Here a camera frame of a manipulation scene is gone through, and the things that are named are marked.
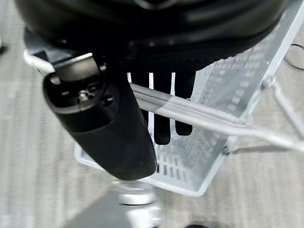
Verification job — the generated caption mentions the thin black floor cable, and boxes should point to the thin black floor cable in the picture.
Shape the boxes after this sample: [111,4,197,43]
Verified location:
[284,43,304,71]

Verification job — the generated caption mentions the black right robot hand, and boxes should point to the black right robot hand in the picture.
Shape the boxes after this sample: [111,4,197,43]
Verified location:
[13,0,288,181]

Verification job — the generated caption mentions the silver robot leg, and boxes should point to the silver robot leg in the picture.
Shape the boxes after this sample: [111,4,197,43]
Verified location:
[62,180,165,228]

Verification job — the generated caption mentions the dark robot foot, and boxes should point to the dark robot foot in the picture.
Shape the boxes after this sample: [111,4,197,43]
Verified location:
[184,223,216,228]

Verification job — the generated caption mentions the white plastic basket wire handles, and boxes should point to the white plastic basket wire handles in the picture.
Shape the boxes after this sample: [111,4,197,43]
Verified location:
[73,0,304,198]

